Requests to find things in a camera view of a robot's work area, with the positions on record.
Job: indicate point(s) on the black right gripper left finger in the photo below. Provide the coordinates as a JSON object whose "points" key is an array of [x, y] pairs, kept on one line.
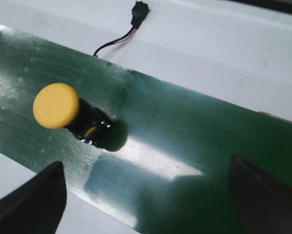
{"points": [[37, 206]]}

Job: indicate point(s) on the green conveyor belt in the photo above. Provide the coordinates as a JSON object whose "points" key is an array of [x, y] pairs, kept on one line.
{"points": [[164, 169]]}

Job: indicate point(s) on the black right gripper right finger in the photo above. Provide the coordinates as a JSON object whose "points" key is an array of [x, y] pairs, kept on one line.
{"points": [[263, 202]]}

